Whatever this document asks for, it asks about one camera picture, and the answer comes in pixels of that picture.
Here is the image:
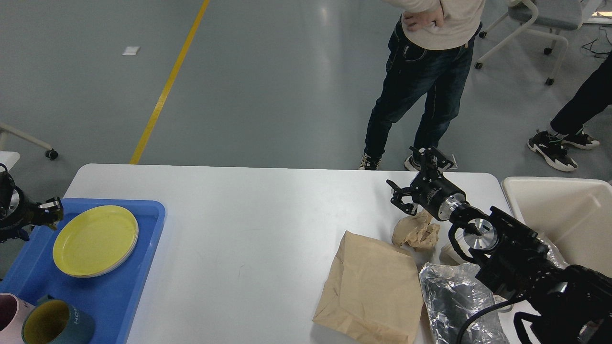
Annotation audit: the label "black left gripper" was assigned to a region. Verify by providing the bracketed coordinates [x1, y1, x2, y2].
[0, 189, 64, 243]

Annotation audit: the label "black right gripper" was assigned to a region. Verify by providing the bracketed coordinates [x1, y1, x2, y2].
[386, 146, 467, 221]

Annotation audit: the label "yellow plastic plate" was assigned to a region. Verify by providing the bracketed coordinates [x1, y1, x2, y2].
[52, 205, 139, 278]

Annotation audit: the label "pink mug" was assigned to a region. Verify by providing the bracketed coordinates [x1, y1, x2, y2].
[0, 292, 35, 344]

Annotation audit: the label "dark teal mug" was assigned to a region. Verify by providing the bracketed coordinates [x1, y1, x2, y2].
[21, 295, 95, 344]

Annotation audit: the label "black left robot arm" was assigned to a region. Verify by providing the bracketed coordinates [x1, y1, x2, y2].
[0, 164, 64, 243]

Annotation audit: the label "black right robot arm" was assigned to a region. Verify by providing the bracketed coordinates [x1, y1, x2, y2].
[387, 147, 612, 344]

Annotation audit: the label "crumpled brown paper ball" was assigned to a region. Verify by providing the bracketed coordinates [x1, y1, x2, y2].
[392, 210, 441, 252]

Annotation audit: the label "blue plastic tray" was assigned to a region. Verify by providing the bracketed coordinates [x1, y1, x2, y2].
[0, 198, 165, 344]

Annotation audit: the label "pink plate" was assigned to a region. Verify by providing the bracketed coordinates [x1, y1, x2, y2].
[52, 229, 139, 278]

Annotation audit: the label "silver foil bag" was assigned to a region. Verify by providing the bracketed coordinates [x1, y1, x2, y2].
[418, 239, 569, 344]

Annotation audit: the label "brown paper bag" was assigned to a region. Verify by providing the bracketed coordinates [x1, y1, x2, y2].
[313, 231, 424, 344]

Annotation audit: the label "person in beige sweater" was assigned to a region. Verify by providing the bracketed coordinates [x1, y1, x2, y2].
[359, 0, 486, 170]

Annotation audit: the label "beige plastic bin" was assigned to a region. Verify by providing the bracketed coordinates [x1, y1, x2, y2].
[502, 177, 612, 276]

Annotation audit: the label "person in black trousers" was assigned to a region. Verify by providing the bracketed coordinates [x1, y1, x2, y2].
[527, 56, 612, 172]

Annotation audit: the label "black floor cables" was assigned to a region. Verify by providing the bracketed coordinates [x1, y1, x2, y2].
[580, 25, 612, 72]

